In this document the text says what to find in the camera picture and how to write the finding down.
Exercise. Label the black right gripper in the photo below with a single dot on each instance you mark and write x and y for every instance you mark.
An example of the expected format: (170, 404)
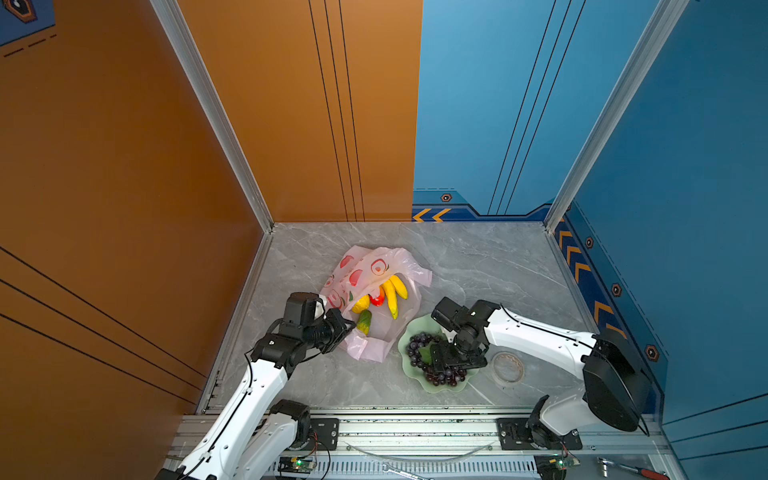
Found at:
(444, 360)

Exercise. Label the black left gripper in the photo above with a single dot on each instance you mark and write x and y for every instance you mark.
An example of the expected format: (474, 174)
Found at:
(340, 330)

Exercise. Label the dark purple grape bunch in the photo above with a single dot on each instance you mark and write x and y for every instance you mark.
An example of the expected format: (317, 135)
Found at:
(423, 350)

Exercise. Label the yellow lemon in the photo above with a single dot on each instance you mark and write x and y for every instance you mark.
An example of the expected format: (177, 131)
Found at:
(362, 304)

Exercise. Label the pink printed plastic bag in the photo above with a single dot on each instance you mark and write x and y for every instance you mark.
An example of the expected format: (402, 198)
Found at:
(361, 271)

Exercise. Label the yellow banana bunch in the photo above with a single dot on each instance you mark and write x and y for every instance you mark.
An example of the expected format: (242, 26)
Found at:
(394, 290)

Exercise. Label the small red orange mango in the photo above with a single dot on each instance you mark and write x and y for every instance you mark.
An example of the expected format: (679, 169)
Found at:
(378, 298)

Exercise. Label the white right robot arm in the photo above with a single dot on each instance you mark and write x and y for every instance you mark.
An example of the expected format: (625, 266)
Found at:
(612, 388)

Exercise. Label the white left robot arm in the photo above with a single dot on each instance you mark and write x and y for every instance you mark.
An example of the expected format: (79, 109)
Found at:
(233, 448)

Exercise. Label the clear tape roll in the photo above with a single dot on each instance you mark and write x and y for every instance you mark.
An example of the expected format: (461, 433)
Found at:
(507, 369)

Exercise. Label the light green fruit plate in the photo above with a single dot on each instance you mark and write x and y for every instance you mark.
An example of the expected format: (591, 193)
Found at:
(425, 324)

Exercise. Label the green circuit board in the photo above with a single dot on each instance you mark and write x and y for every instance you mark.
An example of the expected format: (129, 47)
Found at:
(301, 466)

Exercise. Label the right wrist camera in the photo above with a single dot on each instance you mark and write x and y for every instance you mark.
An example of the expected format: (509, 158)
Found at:
(449, 314)

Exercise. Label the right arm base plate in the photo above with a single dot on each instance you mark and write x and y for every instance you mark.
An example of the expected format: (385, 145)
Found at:
(515, 434)

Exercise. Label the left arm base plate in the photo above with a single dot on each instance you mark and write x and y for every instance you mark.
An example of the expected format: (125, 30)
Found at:
(316, 431)

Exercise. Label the aluminium front rail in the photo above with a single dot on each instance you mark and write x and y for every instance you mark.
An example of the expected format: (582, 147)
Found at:
(462, 443)

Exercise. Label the red handled screwdriver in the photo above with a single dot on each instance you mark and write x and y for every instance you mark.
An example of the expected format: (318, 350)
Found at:
(605, 464)

